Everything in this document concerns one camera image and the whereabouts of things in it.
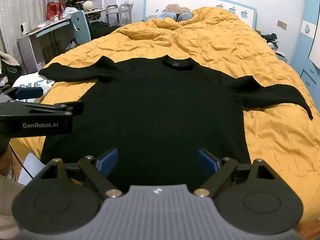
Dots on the blue-grey plush toy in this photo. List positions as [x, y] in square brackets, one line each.
[162, 15]

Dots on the black clothes heap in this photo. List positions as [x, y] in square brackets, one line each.
[102, 30]

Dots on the nightstand with dark clutter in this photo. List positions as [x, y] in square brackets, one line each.
[272, 42]

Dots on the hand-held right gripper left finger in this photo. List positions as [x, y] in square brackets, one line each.
[110, 161]

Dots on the beige cloth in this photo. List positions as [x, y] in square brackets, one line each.
[7, 205]

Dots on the brown plush toy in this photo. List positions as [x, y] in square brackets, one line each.
[177, 7]

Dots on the white printed cloth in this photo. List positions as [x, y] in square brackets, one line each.
[32, 82]

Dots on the white paper sheet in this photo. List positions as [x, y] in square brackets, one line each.
[32, 165]

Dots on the black t-shirt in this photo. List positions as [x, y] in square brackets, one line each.
[150, 110]

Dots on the yellow duvet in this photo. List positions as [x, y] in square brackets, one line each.
[200, 45]

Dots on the patterned curtain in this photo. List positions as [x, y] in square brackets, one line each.
[22, 5]

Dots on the small white camera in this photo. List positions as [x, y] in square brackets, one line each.
[24, 28]

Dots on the red bag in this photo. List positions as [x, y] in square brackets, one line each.
[55, 10]

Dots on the light blue chair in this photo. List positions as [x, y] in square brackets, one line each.
[81, 28]

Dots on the white wall socket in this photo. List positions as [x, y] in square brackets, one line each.
[129, 0]

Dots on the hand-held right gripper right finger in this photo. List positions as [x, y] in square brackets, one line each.
[206, 161]

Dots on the white plastic bag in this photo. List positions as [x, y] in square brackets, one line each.
[70, 12]

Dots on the dark fleece-lined jacket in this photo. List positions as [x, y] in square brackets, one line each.
[8, 67]

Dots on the white and blue bed headboard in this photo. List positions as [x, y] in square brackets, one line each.
[212, 1]

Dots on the grey trolley cart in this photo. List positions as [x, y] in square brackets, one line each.
[118, 13]

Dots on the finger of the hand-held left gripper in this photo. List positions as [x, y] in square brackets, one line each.
[28, 92]
[50, 108]

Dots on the brown wall switch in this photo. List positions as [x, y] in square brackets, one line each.
[282, 24]

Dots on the beige yarn ball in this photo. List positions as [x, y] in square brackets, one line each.
[88, 5]

